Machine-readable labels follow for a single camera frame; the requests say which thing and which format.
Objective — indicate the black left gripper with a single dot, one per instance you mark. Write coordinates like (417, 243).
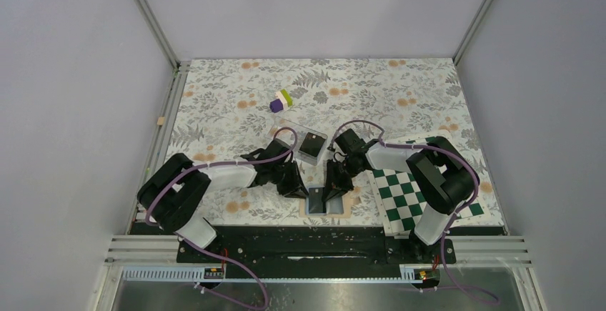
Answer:
(296, 187)

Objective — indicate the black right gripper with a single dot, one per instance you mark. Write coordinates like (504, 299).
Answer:
(334, 186)

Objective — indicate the aluminium frame rail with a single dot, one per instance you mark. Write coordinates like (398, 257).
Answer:
(164, 121)

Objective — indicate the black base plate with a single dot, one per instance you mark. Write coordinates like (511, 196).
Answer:
(293, 252)

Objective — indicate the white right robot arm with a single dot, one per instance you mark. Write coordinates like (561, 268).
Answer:
(446, 181)

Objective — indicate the green white purple blocks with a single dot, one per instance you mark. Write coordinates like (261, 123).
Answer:
(281, 102)

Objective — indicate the clear plastic card box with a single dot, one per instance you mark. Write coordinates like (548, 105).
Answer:
(297, 135)

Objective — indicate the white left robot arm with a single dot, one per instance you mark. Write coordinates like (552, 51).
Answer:
(173, 193)

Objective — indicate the floral table mat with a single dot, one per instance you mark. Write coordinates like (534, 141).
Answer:
(224, 109)

